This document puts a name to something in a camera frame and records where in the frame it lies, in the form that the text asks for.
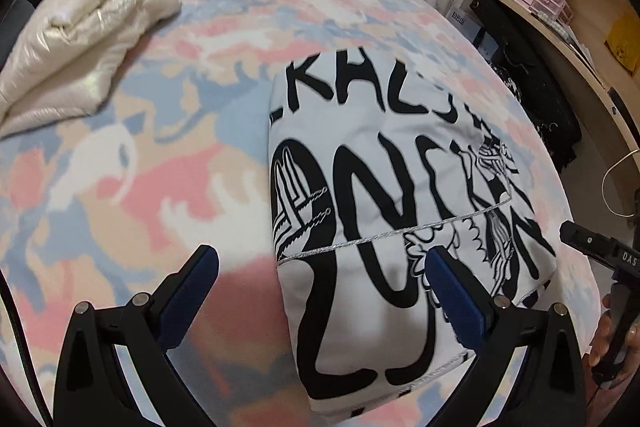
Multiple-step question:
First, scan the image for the cream puffer jacket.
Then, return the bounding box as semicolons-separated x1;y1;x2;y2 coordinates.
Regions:
0;0;181;138

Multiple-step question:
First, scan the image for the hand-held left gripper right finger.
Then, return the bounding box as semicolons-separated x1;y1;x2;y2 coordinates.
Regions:
425;244;587;427

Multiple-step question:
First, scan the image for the stack of papers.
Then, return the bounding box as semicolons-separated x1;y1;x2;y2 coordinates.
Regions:
545;19;591;58

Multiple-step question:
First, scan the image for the white cable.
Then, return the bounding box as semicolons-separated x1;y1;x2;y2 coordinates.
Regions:
602;149;640;218

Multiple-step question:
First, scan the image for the black cable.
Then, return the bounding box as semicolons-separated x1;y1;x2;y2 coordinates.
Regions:
0;257;23;360

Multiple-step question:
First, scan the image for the pastel patterned bed blanket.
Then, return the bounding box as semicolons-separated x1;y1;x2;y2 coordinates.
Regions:
0;0;601;427

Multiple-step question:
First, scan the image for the grey folded quilt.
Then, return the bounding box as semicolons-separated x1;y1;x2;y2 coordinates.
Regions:
0;0;36;68

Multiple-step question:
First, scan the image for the white and blue box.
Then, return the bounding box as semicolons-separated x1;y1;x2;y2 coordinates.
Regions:
447;4;501;58

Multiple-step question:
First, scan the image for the person's right hand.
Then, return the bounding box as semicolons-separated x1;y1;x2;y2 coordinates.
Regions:
589;294;622;368

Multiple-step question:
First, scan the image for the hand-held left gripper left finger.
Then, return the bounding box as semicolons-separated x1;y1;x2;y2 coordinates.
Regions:
54;244;221;427

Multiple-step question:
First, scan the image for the black and white clothing pile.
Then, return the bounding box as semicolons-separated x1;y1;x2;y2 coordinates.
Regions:
470;0;583;172

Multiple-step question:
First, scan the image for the yellow flat item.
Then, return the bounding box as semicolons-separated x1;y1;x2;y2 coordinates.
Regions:
605;14;640;75

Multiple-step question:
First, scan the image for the white black printed jacket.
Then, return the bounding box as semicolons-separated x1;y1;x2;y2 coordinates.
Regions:
267;49;558;419

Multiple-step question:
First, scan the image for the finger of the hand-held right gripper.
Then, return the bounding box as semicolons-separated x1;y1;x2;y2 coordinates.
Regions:
559;219;608;260

